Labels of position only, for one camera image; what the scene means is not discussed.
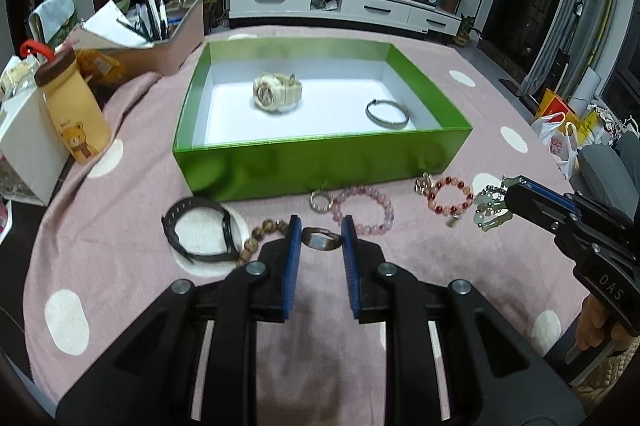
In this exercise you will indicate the gold charm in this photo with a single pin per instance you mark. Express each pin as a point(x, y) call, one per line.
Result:
point(425, 183)

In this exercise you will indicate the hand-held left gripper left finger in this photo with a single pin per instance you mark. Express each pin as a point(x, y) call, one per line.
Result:
point(292, 266)

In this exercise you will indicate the black wrist watch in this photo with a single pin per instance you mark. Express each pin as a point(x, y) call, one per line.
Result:
point(195, 205)

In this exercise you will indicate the bunch of pens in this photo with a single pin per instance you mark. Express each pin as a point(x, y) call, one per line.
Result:
point(152, 16)

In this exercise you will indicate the white television cabinet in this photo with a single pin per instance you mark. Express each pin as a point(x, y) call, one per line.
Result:
point(280, 1)

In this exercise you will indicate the dark metal bangle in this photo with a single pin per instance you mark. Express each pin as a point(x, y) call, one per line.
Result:
point(320, 245)

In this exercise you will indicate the green and white package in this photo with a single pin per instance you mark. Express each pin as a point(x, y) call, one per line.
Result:
point(52, 13)

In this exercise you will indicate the person's right hand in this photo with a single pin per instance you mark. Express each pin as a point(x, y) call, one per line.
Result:
point(590, 323)

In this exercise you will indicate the grey striped curtain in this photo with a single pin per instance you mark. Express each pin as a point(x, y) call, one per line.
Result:
point(565, 31)

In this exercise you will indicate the green cardboard box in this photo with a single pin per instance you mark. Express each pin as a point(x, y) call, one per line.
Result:
point(300, 166)

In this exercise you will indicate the cream wrist watch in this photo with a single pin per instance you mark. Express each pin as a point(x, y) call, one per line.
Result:
point(270, 91)

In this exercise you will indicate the black stick vacuum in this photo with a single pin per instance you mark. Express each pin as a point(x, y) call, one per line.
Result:
point(562, 66)

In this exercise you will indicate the person's right forearm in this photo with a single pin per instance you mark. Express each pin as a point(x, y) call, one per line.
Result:
point(615, 373)

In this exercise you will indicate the pink polka dot tablecloth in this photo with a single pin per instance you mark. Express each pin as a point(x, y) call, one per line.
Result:
point(125, 216)

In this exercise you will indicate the silver metal bangle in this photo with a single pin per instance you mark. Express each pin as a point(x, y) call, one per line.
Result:
point(385, 124)

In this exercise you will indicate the small potted floor plant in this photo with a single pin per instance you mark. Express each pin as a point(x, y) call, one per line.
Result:
point(464, 37)

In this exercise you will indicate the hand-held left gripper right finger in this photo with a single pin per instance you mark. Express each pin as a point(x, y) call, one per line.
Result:
point(350, 266)

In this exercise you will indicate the yellow patterned bag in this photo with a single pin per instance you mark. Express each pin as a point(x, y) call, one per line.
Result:
point(592, 126)

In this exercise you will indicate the orange snack packet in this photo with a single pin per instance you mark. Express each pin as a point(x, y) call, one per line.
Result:
point(100, 66)

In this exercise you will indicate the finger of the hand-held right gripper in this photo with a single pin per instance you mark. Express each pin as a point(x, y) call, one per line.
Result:
point(550, 193)
point(537, 208)

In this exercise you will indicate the pink desk organizer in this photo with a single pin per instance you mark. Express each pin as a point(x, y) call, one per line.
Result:
point(175, 51)

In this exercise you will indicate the white plastic bag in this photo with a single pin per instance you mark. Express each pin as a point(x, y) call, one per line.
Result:
point(555, 146)

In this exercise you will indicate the yellow bear bottle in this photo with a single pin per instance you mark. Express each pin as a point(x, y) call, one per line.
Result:
point(75, 116)

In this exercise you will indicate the white paper notebook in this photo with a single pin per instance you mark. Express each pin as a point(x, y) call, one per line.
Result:
point(107, 26)

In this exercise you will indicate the white cardboard box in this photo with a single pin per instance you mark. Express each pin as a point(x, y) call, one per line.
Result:
point(25, 141)

